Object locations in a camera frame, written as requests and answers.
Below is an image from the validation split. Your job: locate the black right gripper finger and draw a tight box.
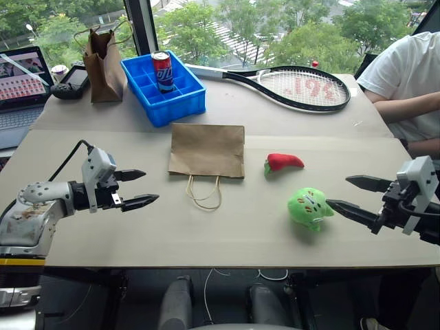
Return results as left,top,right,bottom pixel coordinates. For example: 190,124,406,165
325,198,382,236
344,175,392,194

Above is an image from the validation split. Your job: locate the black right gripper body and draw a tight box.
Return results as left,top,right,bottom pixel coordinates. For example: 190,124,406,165
377,181,419,229

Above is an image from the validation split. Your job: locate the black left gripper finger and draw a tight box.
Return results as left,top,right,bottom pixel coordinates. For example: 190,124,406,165
113,168,147,183
120,194,160,212

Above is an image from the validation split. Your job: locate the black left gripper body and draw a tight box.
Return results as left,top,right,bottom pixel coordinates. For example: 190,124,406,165
96,175,124,211

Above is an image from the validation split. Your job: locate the flat brown paper bag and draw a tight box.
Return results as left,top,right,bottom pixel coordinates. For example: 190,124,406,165
167,122,246,212

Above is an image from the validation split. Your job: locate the tall open brown paper bag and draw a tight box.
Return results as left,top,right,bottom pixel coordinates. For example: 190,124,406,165
73,19,134,105

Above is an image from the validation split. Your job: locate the green plush toy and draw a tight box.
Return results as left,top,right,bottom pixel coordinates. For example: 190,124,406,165
287,186,336,232

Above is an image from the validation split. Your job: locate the red chili pepper plush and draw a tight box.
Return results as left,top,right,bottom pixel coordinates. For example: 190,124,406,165
263,152,306,178

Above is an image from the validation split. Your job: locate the blue plastic compartment crate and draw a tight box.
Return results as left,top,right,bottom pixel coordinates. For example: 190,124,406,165
120,51,208,129

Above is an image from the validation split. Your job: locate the grey rounded robot leg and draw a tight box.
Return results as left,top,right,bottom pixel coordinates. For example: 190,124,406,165
247,283,294,329
157,274,194,330

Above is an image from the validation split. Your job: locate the red blue cola can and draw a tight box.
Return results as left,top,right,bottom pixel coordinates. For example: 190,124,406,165
151,50,175,94

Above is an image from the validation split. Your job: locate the black handheld game console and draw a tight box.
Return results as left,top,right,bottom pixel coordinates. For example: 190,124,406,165
50,63,91,101

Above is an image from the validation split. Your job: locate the black block with yellow stripe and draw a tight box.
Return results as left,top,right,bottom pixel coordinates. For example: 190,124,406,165
0,245,47,309

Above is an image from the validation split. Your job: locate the white shoe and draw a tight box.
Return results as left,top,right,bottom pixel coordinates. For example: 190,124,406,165
360,317,391,330

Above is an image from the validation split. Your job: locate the black white tennis racket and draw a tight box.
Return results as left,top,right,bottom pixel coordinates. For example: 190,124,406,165
184,63,352,115

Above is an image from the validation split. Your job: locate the person in white t-shirt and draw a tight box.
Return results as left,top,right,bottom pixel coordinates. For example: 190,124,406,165
356,31,440,160

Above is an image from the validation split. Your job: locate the white cup with purple print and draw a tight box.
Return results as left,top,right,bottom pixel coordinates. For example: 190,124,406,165
51,65,69,84

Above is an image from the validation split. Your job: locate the grey open laptop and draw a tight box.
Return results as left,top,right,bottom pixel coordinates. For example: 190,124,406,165
0,45,56,151

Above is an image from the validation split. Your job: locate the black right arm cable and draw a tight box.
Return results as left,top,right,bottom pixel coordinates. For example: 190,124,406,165
398,200,440,219

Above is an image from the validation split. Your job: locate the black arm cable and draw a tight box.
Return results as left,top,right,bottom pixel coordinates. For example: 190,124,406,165
398,200,440,219
47,139,95,183

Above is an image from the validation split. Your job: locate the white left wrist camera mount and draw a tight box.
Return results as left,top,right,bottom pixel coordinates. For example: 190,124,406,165
80,147,118,214

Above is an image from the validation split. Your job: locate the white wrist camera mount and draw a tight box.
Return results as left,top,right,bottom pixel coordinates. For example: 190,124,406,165
395,155,440,236
80,147,118,214

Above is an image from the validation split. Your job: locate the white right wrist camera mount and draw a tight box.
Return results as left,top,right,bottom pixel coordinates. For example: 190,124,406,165
395,155,440,236

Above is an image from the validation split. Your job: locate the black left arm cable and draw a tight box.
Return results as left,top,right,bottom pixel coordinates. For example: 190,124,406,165
47,139,95,183

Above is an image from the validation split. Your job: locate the thin white floor cable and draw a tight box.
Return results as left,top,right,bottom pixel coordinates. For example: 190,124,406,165
202,267,290,325

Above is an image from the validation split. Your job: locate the black window frame pillar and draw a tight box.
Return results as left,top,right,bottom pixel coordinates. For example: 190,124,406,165
123,0,160,58

